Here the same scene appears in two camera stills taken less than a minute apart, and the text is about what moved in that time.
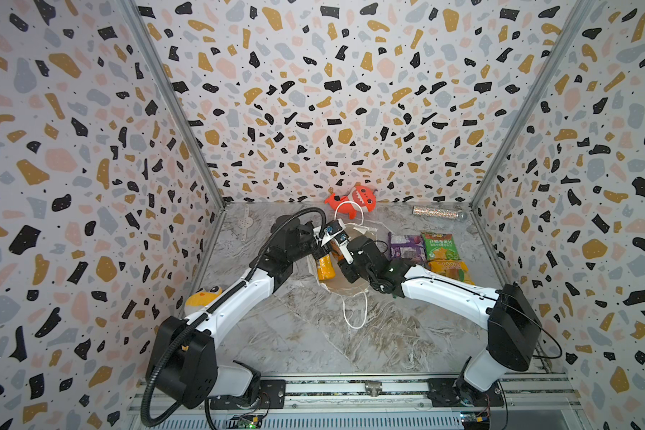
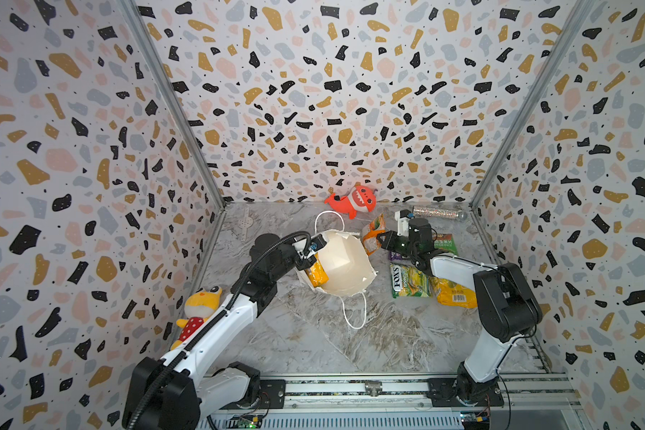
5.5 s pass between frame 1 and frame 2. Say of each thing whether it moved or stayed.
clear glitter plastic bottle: stayed
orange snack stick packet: moved
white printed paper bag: moved
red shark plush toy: stayed
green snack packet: stayed
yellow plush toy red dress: stayed
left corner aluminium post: stayed
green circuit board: stayed
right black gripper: moved
